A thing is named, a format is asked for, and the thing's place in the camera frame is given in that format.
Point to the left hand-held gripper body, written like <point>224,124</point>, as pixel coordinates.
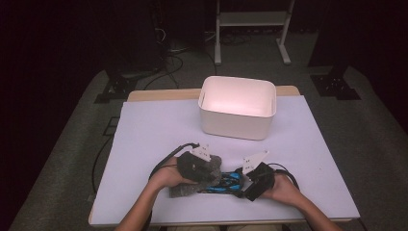
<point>194,168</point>

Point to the person's left hand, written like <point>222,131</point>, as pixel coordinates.
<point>166,176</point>

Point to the wooden table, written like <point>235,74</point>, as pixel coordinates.
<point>160,94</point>

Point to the white plastic bin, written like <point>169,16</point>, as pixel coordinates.
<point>237,125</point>

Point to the white metal stand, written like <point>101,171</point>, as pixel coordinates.
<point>250,18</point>

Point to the grey fluffy cloth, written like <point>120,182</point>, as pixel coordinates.
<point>183,191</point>

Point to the blue toy car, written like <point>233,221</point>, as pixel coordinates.
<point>226,184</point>

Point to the person's right hand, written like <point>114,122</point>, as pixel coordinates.
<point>285,189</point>

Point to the black stand base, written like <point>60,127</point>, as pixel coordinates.
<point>117,88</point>
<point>335,86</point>

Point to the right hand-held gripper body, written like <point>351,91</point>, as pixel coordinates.
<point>261,183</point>

